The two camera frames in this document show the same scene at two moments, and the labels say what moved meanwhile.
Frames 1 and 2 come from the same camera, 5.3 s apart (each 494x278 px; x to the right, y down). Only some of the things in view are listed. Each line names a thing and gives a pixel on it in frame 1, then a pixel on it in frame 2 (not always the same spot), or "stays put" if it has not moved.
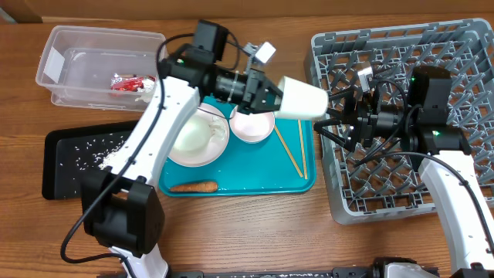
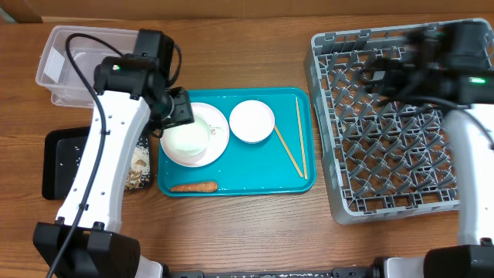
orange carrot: (204, 187) stays put
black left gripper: (252, 99) → (183, 113)
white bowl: (251, 127) stays put
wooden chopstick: (288, 150) stays put
